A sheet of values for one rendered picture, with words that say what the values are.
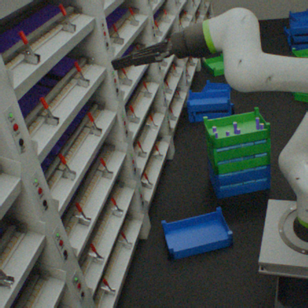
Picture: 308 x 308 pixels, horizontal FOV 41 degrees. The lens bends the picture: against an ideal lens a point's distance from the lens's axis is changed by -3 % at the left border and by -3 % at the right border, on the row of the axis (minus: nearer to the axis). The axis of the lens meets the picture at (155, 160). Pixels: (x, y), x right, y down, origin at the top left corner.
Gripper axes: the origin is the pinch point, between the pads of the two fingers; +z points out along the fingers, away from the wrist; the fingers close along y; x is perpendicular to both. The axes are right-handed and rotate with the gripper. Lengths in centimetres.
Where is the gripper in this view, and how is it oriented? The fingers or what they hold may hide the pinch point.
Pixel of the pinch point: (123, 62)
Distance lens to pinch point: 125.5
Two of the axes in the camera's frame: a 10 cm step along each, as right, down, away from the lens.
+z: -9.1, 1.8, 3.7
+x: -3.6, -8.0, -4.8
